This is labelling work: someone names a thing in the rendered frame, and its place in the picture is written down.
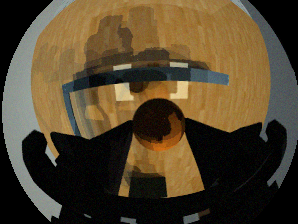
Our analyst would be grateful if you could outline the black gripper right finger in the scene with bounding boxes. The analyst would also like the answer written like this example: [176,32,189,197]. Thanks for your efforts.
[185,117,262,189]

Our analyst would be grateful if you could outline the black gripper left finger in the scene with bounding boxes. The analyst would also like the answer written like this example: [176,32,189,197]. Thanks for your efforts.
[49,120,133,196]

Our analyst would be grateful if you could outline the shiny dark brown ball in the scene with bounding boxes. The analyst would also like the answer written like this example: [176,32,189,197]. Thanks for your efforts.
[132,97,185,151]

